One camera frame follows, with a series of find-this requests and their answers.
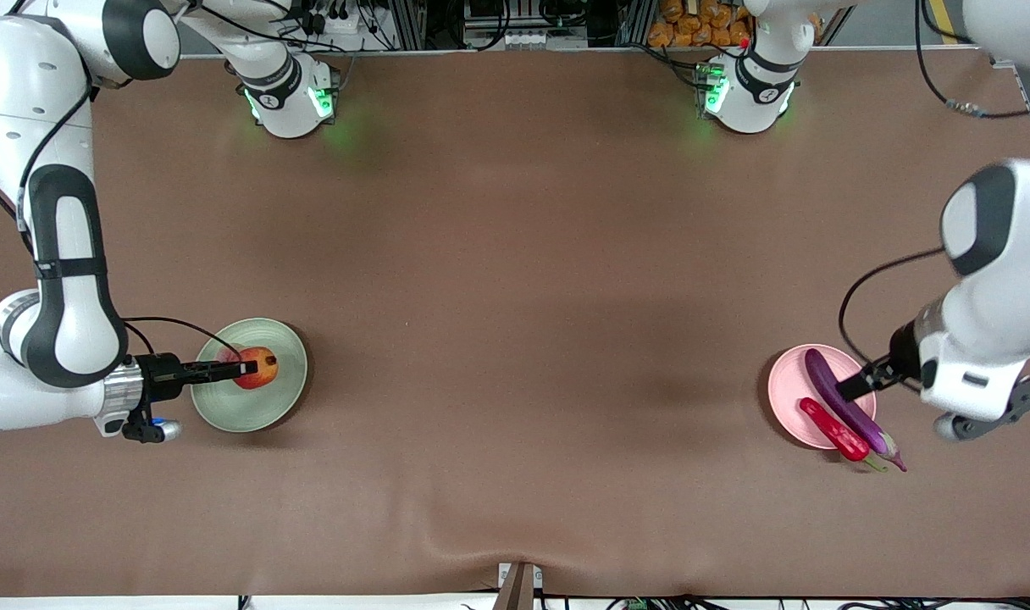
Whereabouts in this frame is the red apple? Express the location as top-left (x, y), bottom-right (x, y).
top-left (231, 346), bottom-right (279, 391)

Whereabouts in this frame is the purple eggplant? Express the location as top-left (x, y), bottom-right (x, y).
top-left (804, 347), bottom-right (909, 473)

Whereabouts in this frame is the red chili pepper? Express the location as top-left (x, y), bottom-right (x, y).
top-left (799, 396), bottom-right (890, 473)

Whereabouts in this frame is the pale green plate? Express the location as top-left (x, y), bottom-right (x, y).
top-left (190, 318), bottom-right (308, 434)

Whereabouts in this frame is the pink plate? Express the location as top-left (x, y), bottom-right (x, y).
top-left (767, 343), bottom-right (878, 450)

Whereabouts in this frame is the brown table cloth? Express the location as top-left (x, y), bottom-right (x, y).
top-left (0, 47), bottom-right (1030, 598)

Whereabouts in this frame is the white power strip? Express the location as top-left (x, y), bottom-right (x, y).
top-left (288, 7), bottom-right (372, 39)

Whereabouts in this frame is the bag of orange items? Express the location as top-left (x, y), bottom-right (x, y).
top-left (648, 0), bottom-right (754, 49)

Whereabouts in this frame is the white terminal block row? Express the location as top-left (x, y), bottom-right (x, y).
top-left (502, 30), bottom-right (588, 50)

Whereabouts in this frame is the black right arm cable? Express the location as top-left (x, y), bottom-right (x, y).
top-left (14, 80), bottom-right (245, 361)

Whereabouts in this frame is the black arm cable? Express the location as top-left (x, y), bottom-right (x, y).
top-left (14, 80), bottom-right (245, 361)
top-left (839, 0), bottom-right (1030, 378)

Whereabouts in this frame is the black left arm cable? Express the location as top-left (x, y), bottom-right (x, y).
top-left (839, 0), bottom-right (1030, 378)

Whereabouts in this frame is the metal camera pole bracket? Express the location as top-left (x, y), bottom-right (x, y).
top-left (491, 562), bottom-right (544, 610)

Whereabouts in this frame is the aluminium frame post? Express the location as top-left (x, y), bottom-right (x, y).
top-left (390, 0), bottom-right (429, 50)
top-left (614, 0), bottom-right (654, 47)

